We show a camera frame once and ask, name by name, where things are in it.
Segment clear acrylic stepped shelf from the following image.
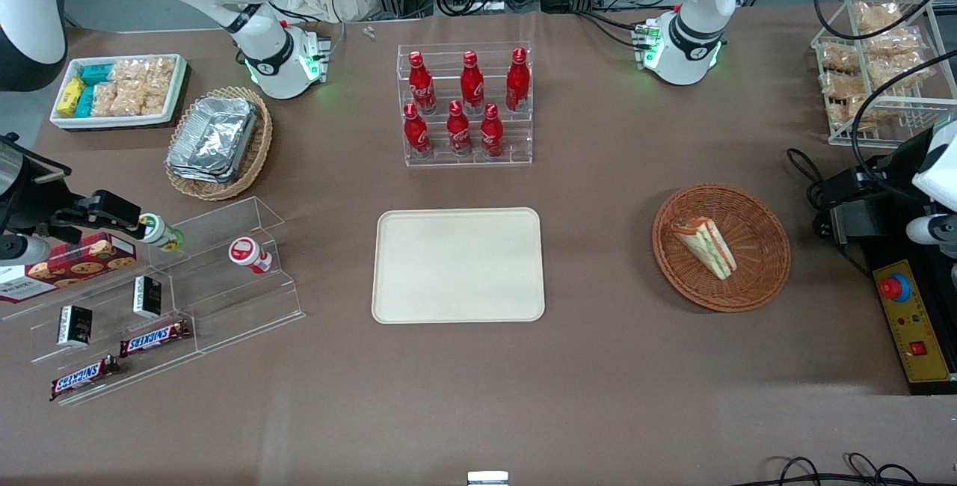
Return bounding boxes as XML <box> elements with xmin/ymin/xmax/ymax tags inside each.
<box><xmin>0</xmin><ymin>197</ymin><xmax>306</xmax><ymax>406</ymax></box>

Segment small bottle with red lid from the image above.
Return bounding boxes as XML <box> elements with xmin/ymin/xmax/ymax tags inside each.
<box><xmin>228</xmin><ymin>237</ymin><xmax>274</xmax><ymax>275</ymax></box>

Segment round brown wicker basket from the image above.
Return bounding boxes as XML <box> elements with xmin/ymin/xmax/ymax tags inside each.
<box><xmin>652</xmin><ymin>184</ymin><xmax>792</xmax><ymax>313</ymax></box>

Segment black floor cable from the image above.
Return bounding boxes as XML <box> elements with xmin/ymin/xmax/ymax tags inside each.
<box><xmin>755</xmin><ymin>455</ymin><xmax>922</xmax><ymax>486</ymax></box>

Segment stacked aluminium foil containers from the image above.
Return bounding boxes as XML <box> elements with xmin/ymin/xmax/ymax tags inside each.
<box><xmin>166</xmin><ymin>96</ymin><xmax>259</xmax><ymax>184</ymax></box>

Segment cream rectangular serving tray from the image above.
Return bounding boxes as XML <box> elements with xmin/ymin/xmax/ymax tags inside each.
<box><xmin>372</xmin><ymin>207</ymin><xmax>546</xmax><ymax>324</ymax></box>

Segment yellow snack packet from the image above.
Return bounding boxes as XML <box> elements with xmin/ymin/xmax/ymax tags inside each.
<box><xmin>57</xmin><ymin>77</ymin><xmax>86</xmax><ymax>117</ymax></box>

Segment clear acrylic bottle rack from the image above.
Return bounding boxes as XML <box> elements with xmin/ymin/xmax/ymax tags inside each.
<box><xmin>396</xmin><ymin>43</ymin><xmax>534</xmax><ymax>167</ymax></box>

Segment black looped cable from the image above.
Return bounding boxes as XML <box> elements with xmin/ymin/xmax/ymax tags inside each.
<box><xmin>787</xmin><ymin>148</ymin><xmax>834</xmax><ymax>212</ymax></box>

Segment black grey electronics box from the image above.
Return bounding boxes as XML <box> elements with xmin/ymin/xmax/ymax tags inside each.
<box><xmin>815</xmin><ymin>168</ymin><xmax>892</xmax><ymax>247</ymax></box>

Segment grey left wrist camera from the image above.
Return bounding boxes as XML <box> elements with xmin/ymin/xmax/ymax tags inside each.
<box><xmin>907</xmin><ymin>215</ymin><xmax>957</xmax><ymax>256</ymax></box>

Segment white rectangular snack tray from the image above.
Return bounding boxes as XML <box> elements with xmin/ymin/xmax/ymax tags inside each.
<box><xmin>49</xmin><ymin>54</ymin><xmax>188</xmax><ymax>130</ymax></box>

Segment Snickers chocolate bar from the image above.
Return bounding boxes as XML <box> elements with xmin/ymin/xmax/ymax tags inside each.
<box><xmin>50</xmin><ymin>355</ymin><xmax>120</xmax><ymax>402</ymax></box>
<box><xmin>120</xmin><ymin>319</ymin><xmax>192</xmax><ymax>358</ymax></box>

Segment black base platform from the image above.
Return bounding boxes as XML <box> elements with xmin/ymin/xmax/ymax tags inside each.
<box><xmin>860</xmin><ymin>150</ymin><xmax>957</xmax><ymax>397</ymax></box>

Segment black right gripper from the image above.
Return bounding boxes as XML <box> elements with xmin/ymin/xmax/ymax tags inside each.
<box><xmin>0</xmin><ymin>135</ymin><xmax>144</xmax><ymax>245</ymax></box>

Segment black base power cable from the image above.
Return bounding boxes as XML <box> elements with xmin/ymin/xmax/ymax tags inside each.
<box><xmin>574</xmin><ymin>11</ymin><xmax>647</xmax><ymax>49</ymax></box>

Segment yellow control panel box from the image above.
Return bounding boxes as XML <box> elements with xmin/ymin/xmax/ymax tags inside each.
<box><xmin>873</xmin><ymin>260</ymin><xmax>954</xmax><ymax>384</ymax></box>

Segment red tartan cookie box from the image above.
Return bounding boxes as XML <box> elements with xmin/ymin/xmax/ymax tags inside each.
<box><xmin>0</xmin><ymin>232</ymin><xmax>138</xmax><ymax>304</ymax></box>

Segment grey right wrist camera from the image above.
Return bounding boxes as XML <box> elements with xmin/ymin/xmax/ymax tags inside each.
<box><xmin>0</xmin><ymin>236</ymin><xmax>50</xmax><ymax>264</ymax></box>

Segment white wire rack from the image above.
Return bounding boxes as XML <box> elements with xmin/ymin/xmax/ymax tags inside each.
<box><xmin>811</xmin><ymin>0</ymin><xmax>957</xmax><ymax>149</ymax></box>

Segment oval light wicker basket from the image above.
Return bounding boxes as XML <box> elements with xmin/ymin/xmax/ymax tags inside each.
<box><xmin>164</xmin><ymin>86</ymin><xmax>274</xmax><ymax>201</ymax></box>

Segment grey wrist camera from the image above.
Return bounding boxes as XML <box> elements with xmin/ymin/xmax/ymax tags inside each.
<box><xmin>907</xmin><ymin>215</ymin><xmax>957</xmax><ymax>256</ymax></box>
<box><xmin>0</xmin><ymin>236</ymin><xmax>50</xmax><ymax>264</ymax></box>

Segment triangular sandwich with fillings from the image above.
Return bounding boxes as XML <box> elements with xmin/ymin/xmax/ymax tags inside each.
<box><xmin>670</xmin><ymin>217</ymin><xmax>738</xmax><ymax>281</ymax></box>

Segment small bottle with green lid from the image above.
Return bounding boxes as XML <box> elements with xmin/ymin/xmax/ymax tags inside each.
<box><xmin>139</xmin><ymin>214</ymin><xmax>185</xmax><ymax>253</ymax></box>

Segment red cola bottle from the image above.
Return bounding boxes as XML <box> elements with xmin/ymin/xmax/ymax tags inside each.
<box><xmin>460</xmin><ymin>51</ymin><xmax>484</xmax><ymax>114</ymax></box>
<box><xmin>480</xmin><ymin>103</ymin><xmax>504</xmax><ymax>158</ymax></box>
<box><xmin>408</xmin><ymin>51</ymin><xmax>437</xmax><ymax>114</ymax></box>
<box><xmin>447</xmin><ymin>100</ymin><xmax>473</xmax><ymax>156</ymax></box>
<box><xmin>506</xmin><ymin>47</ymin><xmax>531</xmax><ymax>113</ymax></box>
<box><xmin>404</xmin><ymin>103</ymin><xmax>431</xmax><ymax>158</ymax></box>

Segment small black carton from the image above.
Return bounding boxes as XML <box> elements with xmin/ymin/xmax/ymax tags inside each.
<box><xmin>133</xmin><ymin>275</ymin><xmax>162</xmax><ymax>319</ymax></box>
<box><xmin>58</xmin><ymin>305</ymin><xmax>93</xmax><ymax>347</ymax></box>

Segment bagged fried snack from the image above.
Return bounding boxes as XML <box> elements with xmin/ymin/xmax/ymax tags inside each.
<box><xmin>830</xmin><ymin>97</ymin><xmax>879</xmax><ymax>134</ymax></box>
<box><xmin>820</xmin><ymin>41</ymin><xmax>861</xmax><ymax>72</ymax></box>
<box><xmin>822</xmin><ymin>71</ymin><xmax>868</xmax><ymax>102</ymax></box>
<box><xmin>855</xmin><ymin>0</ymin><xmax>902</xmax><ymax>32</ymax></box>
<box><xmin>878</xmin><ymin>56</ymin><xmax>935</xmax><ymax>87</ymax></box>
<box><xmin>860</xmin><ymin>28</ymin><xmax>924</xmax><ymax>61</ymax></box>

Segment red emergency stop button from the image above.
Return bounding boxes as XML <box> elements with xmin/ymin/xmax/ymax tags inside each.
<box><xmin>880</xmin><ymin>274</ymin><xmax>913</xmax><ymax>304</ymax></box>

